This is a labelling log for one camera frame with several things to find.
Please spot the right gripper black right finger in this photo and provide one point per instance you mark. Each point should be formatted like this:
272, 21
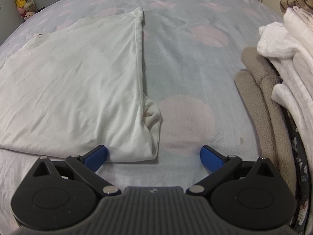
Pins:
247, 194

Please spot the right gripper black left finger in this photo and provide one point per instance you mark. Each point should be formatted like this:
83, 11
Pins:
59, 194

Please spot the cream white t-shirt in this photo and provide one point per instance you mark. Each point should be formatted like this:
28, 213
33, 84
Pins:
69, 91

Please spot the dark floral fabric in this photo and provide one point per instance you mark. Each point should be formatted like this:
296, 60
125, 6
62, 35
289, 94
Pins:
303, 180

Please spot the white velvet folded garment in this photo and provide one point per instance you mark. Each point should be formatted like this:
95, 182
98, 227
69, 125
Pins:
302, 21

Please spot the taupe fleece folded garment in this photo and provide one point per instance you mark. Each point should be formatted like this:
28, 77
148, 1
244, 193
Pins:
255, 85

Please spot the white fluffy folded garment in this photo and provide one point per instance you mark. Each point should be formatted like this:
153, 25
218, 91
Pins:
289, 51

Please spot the blue pink-dotted bed blanket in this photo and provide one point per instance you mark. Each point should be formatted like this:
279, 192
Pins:
192, 52

